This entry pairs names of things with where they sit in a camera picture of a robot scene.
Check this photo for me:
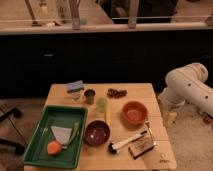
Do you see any dark grape bunch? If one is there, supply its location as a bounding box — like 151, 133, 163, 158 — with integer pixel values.
107, 88, 127, 99

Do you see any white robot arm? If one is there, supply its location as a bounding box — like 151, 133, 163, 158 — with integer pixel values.
158, 63, 213, 127

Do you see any orange bowl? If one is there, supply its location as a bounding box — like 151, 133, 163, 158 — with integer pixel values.
121, 101, 148, 126

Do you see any purple bowl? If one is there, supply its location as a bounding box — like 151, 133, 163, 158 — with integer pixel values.
84, 120, 110, 147

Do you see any silver metal spoon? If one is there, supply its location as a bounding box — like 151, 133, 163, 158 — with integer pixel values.
145, 121, 157, 146

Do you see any wooden block with black base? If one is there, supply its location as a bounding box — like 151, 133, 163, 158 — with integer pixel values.
128, 137, 154, 159

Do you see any green cup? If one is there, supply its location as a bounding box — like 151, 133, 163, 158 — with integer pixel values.
96, 97, 108, 113

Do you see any dark metal cup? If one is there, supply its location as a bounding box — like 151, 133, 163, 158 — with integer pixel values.
84, 89, 95, 105

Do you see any green utensil in tray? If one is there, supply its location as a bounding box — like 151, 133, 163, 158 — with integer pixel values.
62, 122, 80, 149

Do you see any clear glass jar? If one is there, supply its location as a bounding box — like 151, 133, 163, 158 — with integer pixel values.
70, 91, 81, 101

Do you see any blue sponge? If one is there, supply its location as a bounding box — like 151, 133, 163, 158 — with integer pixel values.
66, 80, 84, 93

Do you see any green plastic tray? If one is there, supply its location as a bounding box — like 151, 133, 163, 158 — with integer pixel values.
23, 106, 88, 169

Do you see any orange carrot toy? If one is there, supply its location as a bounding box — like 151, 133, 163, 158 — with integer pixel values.
47, 140, 62, 155

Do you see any black chair base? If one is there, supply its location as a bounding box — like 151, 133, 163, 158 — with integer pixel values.
0, 107, 27, 155

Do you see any white handled black brush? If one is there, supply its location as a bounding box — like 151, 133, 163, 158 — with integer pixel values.
108, 131, 147, 154

